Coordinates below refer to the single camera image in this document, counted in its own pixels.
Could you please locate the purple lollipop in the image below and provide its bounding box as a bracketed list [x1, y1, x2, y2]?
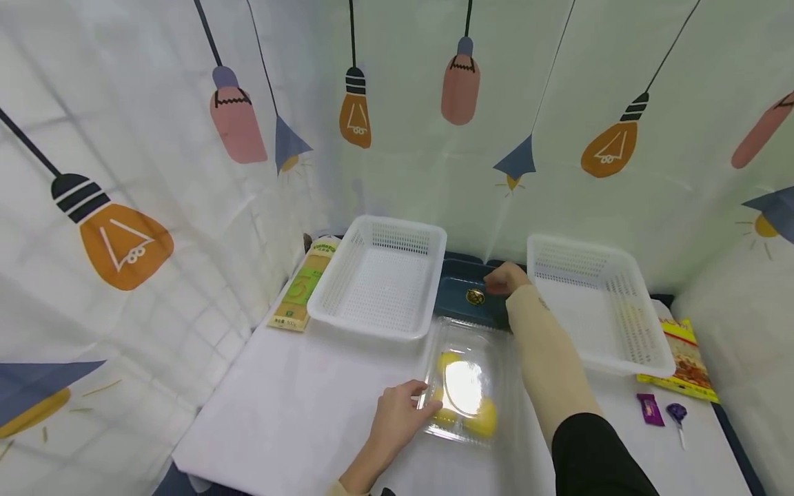
[665, 402, 689, 453]

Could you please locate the green yellow pasta packet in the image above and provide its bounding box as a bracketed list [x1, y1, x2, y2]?
[267, 236, 341, 333]

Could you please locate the person's left forearm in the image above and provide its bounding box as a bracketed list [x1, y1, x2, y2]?
[327, 445, 399, 496]

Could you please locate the person's right forearm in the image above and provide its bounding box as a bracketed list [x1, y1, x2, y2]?
[505, 283, 660, 496]

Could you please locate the purple wrapped candy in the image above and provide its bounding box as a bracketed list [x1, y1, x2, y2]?
[635, 393, 666, 427]

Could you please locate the person's left hand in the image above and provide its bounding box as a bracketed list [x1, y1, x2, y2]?
[369, 380, 443, 477]

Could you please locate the white plastic basket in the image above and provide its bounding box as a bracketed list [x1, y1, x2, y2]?
[306, 215, 448, 344]
[526, 234, 678, 379]

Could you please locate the yellow snack packet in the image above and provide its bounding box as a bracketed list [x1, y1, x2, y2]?
[636, 318, 721, 404]

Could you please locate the clear plastic clamshell box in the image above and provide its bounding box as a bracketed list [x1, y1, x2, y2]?
[416, 316, 523, 450]

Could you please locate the person's right hand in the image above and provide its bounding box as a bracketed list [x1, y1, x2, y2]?
[483, 262, 533, 298]

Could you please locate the dark blue tray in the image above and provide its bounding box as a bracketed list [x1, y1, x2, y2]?
[432, 258, 529, 333]

